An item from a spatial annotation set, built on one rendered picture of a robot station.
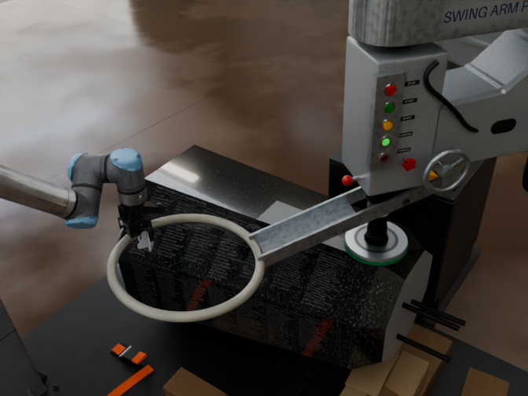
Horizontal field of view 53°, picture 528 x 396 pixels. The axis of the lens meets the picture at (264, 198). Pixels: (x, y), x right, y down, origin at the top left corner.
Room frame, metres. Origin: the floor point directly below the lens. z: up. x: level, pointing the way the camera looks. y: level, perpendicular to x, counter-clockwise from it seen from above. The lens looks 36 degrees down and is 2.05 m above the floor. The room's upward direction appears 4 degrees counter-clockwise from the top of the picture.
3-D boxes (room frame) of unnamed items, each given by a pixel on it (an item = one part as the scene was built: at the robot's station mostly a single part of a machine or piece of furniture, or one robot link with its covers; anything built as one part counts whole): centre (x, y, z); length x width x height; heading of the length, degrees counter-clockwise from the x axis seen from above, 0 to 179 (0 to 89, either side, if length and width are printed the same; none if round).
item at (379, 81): (1.25, -0.34, 1.35); 0.08 x 0.03 x 0.28; 103
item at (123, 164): (1.39, 0.42, 1.17); 0.10 x 0.09 x 0.12; 85
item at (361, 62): (1.40, -0.46, 1.30); 0.36 x 0.22 x 0.45; 103
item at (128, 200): (1.39, 0.42, 1.08); 0.10 x 0.09 x 0.05; 42
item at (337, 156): (2.11, -0.73, 0.37); 0.66 x 0.66 x 0.74; 51
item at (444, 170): (1.29, -0.52, 1.18); 0.15 x 0.10 x 0.15; 103
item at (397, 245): (1.38, -0.38, 0.83); 0.21 x 0.21 x 0.01
